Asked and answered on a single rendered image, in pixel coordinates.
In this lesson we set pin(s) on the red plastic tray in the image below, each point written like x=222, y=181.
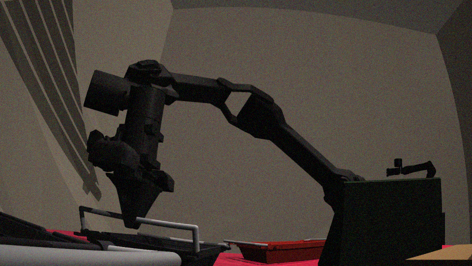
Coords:
x=280, y=251

